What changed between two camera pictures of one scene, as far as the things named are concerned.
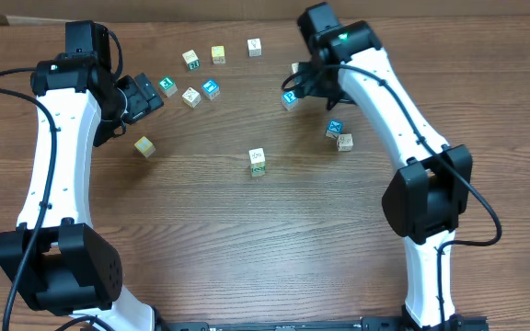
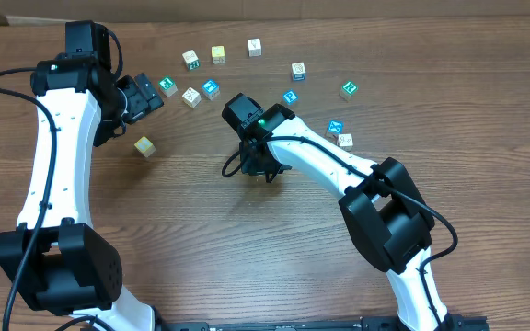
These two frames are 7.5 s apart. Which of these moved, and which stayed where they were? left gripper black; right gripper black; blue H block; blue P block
Moved: right gripper black
Stayed: blue H block; left gripper black; blue P block
